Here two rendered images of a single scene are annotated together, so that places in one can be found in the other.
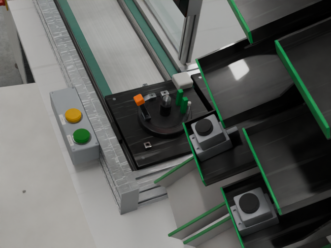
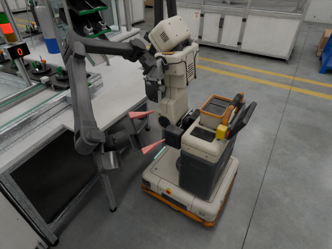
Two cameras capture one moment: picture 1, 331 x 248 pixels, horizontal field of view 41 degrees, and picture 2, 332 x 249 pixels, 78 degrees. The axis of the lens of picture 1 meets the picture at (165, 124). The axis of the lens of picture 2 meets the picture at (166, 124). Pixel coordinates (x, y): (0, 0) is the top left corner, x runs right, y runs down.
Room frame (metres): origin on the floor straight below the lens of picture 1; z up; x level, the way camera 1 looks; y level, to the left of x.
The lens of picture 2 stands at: (0.94, 1.57, 1.63)
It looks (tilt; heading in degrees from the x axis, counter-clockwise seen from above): 38 degrees down; 235
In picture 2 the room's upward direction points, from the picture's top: straight up
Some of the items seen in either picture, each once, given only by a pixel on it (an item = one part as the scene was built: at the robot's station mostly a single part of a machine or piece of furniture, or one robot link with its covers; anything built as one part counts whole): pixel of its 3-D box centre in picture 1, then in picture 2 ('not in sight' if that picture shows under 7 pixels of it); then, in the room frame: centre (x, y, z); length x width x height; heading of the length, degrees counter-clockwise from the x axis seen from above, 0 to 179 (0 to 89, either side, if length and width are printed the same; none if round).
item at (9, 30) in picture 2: not in sight; (6, 27); (0.98, 0.00, 1.33); 0.05 x 0.05 x 0.05
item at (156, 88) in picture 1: (163, 119); (66, 78); (0.75, 0.01, 0.96); 0.24 x 0.24 x 0.02; 31
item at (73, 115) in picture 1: (73, 116); not in sight; (0.71, 0.23, 0.96); 0.04 x 0.04 x 0.02
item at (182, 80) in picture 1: (182, 82); (45, 80); (0.89, -0.03, 0.97); 0.05 x 0.05 x 0.04; 31
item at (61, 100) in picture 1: (74, 123); (82, 93); (0.71, 0.23, 0.93); 0.21 x 0.07 x 0.06; 31
